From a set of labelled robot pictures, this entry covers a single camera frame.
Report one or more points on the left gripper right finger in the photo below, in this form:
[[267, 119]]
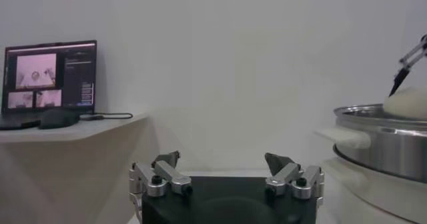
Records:
[[287, 177]]

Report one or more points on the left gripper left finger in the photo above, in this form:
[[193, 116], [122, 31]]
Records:
[[166, 175]]

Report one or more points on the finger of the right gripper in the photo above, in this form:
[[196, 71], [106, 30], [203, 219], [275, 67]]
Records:
[[400, 77]]

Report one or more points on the white steamed baozi bun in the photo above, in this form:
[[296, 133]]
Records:
[[410, 103]]

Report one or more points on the stainless steel steamer basket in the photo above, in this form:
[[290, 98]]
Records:
[[383, 152]]

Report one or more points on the white side table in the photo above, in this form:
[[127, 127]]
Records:
[[83, 132]]

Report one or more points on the cream electric cooking pot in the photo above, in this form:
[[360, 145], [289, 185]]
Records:
[[383, 198]]

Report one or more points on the black computer mouse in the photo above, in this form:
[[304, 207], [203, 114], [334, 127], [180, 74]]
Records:
[[58, 118]]

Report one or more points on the black laptop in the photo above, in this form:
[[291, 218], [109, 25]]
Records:
[[76, 78]]

